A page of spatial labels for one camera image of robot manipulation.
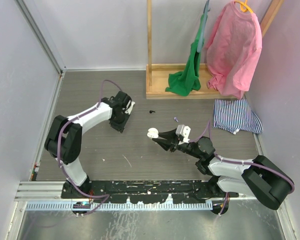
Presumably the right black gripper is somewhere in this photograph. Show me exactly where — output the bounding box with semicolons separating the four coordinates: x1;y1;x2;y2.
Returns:
152;127;202;159

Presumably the white earbud charging case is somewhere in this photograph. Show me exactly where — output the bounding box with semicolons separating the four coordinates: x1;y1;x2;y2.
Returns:
147;127;159;139

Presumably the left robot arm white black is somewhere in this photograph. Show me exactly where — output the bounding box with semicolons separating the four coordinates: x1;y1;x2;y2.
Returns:
44;91;135;198

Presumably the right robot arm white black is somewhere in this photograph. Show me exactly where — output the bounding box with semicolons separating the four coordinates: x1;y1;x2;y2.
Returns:
147;125;295;210

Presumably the wooden clothes rack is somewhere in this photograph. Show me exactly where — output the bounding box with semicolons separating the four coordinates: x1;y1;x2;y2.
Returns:
145;0;285;100

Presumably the green cloth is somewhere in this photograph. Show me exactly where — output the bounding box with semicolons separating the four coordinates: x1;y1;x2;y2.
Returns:
165;14;203;97

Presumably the blue white striped cloth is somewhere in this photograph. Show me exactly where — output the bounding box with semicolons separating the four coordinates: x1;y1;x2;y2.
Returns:
212;99;263;135

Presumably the pink t-shirt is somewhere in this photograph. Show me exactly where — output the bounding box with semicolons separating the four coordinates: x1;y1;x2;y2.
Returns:
205;1;262;99

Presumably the blue clothes hanger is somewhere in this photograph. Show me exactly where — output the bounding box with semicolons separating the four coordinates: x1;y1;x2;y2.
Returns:
196;0;210;53

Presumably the orange clothes hanger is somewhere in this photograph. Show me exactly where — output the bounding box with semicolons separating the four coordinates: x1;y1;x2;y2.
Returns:
234;0;254;14

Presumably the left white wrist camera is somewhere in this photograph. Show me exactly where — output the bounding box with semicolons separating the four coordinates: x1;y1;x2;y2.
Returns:
124;100;135;115

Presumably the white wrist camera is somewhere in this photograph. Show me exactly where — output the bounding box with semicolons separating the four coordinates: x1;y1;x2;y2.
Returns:
175;124;191;143
124;100;135;115

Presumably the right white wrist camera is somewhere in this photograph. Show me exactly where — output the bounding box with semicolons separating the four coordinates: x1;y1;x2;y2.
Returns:
175;124;191;143

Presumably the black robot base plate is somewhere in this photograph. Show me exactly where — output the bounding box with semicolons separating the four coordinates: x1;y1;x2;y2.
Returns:
61;179;241;205

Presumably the slotted grey cable duct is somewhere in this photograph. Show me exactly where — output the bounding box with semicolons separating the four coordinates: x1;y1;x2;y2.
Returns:
25;199;213;212

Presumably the aluminium corner frame profile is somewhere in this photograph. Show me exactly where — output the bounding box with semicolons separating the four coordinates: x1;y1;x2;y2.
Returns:
15;0;67;75

